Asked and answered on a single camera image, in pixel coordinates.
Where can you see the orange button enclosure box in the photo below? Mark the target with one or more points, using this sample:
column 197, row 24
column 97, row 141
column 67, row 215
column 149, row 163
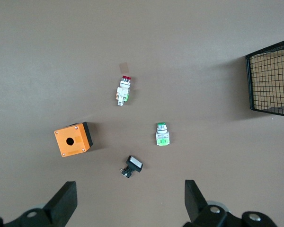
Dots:
column 71, row 142

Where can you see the red push button switch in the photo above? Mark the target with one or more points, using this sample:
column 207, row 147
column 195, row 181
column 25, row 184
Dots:
column 123, row 92

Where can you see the black square white button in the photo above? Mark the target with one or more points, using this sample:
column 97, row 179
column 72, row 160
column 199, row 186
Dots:
column 133, row 164

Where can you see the green push button switch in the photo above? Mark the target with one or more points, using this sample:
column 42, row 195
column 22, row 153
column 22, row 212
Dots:
column 162, row 137

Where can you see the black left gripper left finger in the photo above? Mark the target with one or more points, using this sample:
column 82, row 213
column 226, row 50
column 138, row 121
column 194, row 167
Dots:
column 61, row 205

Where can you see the small clear tape patch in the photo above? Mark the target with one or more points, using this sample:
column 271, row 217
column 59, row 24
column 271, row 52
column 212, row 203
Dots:
column 124, row 67

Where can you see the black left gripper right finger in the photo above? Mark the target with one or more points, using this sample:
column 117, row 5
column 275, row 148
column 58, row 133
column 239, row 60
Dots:
column 198, row 212

